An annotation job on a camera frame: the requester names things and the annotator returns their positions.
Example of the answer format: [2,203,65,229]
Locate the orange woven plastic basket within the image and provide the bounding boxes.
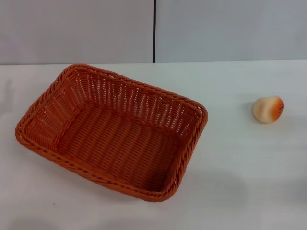
[14,63,209,203]

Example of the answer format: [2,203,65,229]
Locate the peach-coloured toy fruit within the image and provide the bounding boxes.
[253,95,285,124]

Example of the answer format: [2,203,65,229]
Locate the dark vertical wall joint strip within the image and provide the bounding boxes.
[153,0,157,63]

